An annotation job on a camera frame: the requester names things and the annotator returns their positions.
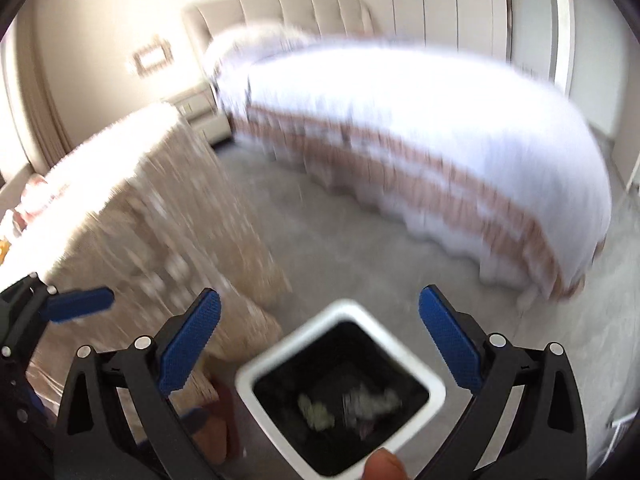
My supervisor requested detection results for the white square trash bin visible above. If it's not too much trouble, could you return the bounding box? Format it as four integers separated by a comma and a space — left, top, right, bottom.
235, 299, 446, 479

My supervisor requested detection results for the operator fingertip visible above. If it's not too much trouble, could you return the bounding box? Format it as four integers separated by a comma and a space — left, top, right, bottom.
361, 448, 409, 480

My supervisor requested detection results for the gold floral embroidered tablecloth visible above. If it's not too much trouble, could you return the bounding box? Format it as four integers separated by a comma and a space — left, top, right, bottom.
0, 102, 294, 466

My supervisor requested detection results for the beige bedside nightstand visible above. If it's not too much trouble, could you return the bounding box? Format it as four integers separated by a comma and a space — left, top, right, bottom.
166, 81, 232, 145

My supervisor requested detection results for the bed with lavender duvet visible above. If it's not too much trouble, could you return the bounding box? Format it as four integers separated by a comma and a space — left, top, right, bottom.
202, 22, 612, 300

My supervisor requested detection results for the beige tufted headboard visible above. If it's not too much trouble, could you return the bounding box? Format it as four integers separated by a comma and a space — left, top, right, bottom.
181, 0, 378, 55

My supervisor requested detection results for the beige built-in wardrobe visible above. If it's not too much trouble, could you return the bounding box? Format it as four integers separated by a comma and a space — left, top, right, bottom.
387, 0, 575, 94

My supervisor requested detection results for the pink framed wall switch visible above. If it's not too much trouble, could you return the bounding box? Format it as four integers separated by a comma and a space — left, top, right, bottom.
132, 37, 174, 77

